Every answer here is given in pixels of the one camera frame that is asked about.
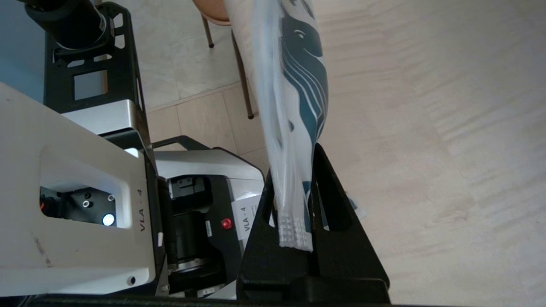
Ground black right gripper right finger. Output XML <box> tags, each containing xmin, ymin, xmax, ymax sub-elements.
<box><xmin>309</xmin><ymin>142</ymin><xmax>391</xmax><ymax>305</ymax></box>

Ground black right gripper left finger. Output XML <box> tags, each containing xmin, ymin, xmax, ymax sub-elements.
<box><xmin>236</xmin><ymin>170</ymin><xmax>319</xmax><ymax>300</ymax></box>

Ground white leaf-print pouch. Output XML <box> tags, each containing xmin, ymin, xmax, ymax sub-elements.
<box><xmin>252</xmin><ymin>0</ymin><xmax>368</xmax><ymax>253</ymax></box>

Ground white black robot base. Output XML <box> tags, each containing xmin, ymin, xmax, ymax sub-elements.
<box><xmin>17</xmin><ymin>0</ymin><xmax>273</xmax><ymax>300</ymax></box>

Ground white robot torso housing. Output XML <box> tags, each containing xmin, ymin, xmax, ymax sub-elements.
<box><xmin>0</xmin><ymin>82</ymin><xmax>157</xmax><ymax>297</ymax></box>

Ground brown pink chair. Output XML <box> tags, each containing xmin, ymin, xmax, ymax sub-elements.
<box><xmin>192</xmin><ymin>0</ymin><xmax>257</xmax><ymax>121</ymax></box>

